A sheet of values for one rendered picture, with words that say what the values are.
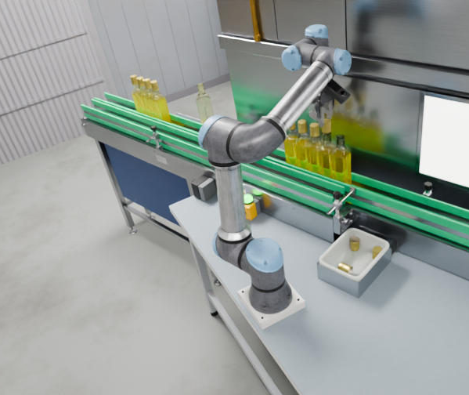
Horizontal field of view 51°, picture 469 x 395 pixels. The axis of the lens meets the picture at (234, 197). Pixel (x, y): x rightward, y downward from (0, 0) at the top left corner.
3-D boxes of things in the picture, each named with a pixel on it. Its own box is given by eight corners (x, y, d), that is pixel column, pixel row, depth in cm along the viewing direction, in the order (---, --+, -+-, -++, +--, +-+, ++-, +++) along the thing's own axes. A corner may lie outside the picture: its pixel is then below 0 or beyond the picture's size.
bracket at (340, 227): (355, 222, 193) (355, 208, 189) (341, 236, 188) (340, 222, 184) (347, 219, 195) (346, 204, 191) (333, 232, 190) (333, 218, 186)
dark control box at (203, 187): (217, 193, 234) (214, 179, 229) (205, 202, 230) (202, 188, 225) (205, 188, 239) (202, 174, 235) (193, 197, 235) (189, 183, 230)
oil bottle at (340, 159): (352, 191, 198) (351, 146, 186) (344, 198, 195) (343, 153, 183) (340, 187, 202) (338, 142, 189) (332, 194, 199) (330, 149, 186)
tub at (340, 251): (391, 259, 183) (392, 242, 177) (358, 298, 171) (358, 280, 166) (351, 242, 193) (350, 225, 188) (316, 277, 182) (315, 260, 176)
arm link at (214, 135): (241, 279, 168) (226, 131, 139) (211, 261, 177) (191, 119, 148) (265, 261, 175) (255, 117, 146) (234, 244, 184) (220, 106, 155)
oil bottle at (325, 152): (340, 187, 202) (337, 142, 189) (332, 194, 199) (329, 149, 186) (328, 183, 205) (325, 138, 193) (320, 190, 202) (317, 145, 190)
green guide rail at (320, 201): (334, 213, 188) (333, 197, 184) (333, 215, 188) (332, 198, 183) (86, 116, 296) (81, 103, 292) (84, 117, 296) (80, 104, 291)
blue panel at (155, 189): (350, 282, 233) (348, 211, 208) (329, 306, 224) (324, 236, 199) (143, 183, 331) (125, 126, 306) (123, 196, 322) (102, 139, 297)
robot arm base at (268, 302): (261, 320, 166) (258, 300, 160) (242, 292, 177) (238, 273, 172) (301, 302, 170) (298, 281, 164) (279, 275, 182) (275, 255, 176)
